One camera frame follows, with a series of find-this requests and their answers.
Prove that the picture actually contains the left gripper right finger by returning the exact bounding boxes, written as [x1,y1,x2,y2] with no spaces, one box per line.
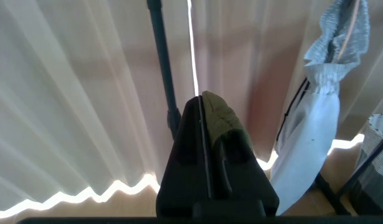
[211,130,280,217]

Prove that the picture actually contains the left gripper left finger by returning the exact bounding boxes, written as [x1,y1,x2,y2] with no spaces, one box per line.
[155,95,212,218]

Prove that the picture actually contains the green garment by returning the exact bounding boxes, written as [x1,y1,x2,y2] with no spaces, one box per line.
[202,90,255,153]

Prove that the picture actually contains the pale grey shorts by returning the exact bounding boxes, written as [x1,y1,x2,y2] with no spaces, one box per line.
[269,0,371,216]

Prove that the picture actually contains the pink clothes hanger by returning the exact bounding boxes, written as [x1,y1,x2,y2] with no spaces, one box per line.
[336,0,362,62]

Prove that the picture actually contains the white laundry basket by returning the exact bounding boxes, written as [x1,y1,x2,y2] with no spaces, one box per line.
[349,113,383,216]

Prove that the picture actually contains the beige curtain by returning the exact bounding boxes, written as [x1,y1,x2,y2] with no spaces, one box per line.
[0,0,383,213]

